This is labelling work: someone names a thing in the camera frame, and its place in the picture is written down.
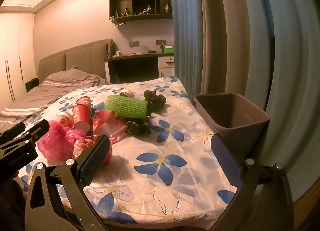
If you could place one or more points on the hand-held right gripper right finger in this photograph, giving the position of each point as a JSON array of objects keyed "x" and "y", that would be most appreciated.
[{"x": 226, "y": 163}]

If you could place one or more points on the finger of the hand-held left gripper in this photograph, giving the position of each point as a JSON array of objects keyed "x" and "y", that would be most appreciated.
[
  {"x": 35, "y": 131},
  {"x": 13, "y": 131}
]

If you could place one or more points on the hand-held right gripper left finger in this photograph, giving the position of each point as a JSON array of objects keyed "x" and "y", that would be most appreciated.
[{"x": 95, "y": 161}]

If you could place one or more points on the red white plastic bag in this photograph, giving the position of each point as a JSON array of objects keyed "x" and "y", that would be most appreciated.
[
  {"x": 82, "y": 146},
  {"x": 110, "y": 126}
]

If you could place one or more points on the pink plastic bag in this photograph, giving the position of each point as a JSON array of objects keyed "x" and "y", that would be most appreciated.
[{"x": 55, "y": 141}]

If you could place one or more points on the red paper cup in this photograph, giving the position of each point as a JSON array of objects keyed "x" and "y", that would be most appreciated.
[
  {"x": 81, "y": 118},
  {"x": 83, "y": 102}
]

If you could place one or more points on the grey plastic waste bin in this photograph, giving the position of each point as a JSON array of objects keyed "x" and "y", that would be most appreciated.
[{"x": 232, "y": 118}]

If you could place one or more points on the blue foam mesh sleeve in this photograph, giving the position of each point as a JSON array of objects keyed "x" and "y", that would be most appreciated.
[{"x": 98, "y": 108}]

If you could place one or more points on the black plastic bag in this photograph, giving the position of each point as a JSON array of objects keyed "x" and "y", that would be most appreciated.
[
  {"x": 138, "y": 127},
  {"x": 156, "y": 101}
]

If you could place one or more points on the green foam mesh sleeve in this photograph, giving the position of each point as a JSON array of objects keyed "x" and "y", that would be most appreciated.
[{"x": 125, "y": 107}]

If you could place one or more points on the grey striped bedding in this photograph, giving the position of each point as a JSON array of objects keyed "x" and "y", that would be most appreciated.
[{"x": 50, "y": 88}]

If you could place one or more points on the black bedside box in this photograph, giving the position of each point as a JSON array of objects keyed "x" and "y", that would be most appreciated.
[{"x": 31, "y": 84}]

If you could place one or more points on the white wardrobe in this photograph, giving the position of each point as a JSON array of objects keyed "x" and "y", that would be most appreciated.
[{"x": 15, "y": 58}]

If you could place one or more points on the grey upholstered headboard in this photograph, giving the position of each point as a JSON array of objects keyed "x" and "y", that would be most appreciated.
[{"x": 82, "y": 55}]

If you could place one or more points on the small white desk cup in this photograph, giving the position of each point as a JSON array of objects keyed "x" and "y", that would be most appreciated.
[{"x": 117, "y": 53}]

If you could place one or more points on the dark top desk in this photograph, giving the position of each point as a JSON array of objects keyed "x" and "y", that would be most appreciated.
[{"x": 135, "y": 57}]

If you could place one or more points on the white drawer unit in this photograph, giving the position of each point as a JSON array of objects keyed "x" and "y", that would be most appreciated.
[{"x": 166, "y": 64}]

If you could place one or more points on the small black desk item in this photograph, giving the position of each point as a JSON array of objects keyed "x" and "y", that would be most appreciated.
[{"x": 151, "y": 51}]

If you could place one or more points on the green box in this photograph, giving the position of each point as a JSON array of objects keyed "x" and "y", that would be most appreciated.
[{"x": 168, "y": 50}]

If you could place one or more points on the grey curtain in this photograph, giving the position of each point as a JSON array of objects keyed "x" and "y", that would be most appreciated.
[{"x": 225, "y": 33}]

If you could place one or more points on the small desk figurine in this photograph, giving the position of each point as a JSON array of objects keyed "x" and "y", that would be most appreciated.
[{"x": 162, "y": 46}]

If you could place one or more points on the blue pleated curtain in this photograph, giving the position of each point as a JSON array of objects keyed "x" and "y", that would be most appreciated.
[{"x": 186, "y": 33}]

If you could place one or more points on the group of small figurines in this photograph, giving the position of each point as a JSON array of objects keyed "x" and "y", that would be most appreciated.
[{"x": 147, "y": 9}]

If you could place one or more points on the grey wall socket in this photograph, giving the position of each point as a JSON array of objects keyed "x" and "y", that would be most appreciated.
[
  {"x": 134, "y": 43},
  {"x": 160, "y": 42}
]

